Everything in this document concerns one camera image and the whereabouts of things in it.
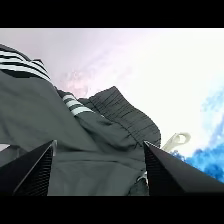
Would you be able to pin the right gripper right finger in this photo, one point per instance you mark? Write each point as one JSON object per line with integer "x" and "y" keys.
{"x": 170, "y": 175}

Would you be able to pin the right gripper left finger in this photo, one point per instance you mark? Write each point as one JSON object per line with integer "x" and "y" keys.
{"x": 31, "y": 171}

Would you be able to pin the dark grey striped track pants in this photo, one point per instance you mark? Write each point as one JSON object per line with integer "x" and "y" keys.
{"x": 80, "y": 140}

